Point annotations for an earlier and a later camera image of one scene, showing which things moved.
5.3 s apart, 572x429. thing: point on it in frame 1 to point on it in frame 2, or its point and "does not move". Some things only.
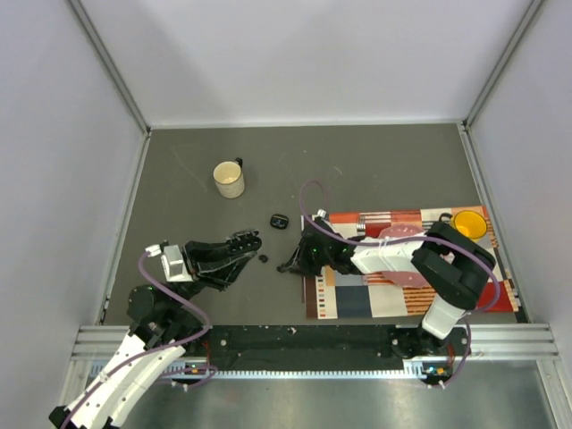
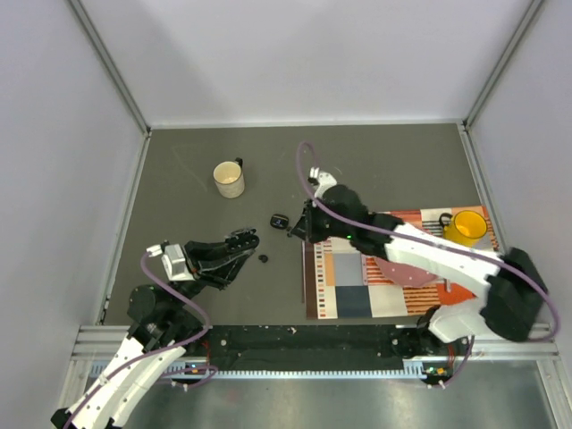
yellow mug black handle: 470,223 does not move
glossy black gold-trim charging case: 279,221 does not move
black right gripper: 299,264 to 306,228
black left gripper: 217,264 does not move
